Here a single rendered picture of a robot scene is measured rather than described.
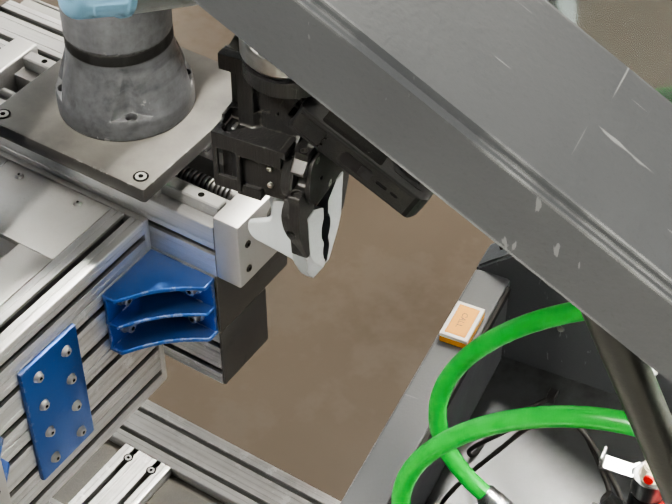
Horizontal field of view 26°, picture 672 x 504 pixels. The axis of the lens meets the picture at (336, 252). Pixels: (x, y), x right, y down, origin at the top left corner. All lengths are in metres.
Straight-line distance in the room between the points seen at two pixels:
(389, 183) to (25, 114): 0.68
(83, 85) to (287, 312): 1.33
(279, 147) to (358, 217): 1.95
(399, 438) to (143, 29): 0.49
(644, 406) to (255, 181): 0.52
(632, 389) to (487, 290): 0.90
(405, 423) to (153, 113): 0.43
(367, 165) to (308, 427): 1.62
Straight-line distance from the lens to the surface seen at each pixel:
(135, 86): 1.55
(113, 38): 1.51
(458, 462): 1.13
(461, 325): 1.47
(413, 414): 1.41
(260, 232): 1.14
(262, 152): 1.06
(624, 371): 0.62
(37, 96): 1.65
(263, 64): 1.01
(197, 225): 1.56
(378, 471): 1.36
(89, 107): 1.56
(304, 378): 2.70
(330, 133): 1.03
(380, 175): 1.03
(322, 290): 2.85
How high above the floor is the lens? 2.03
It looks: 44 degrees down
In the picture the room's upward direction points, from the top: straight up
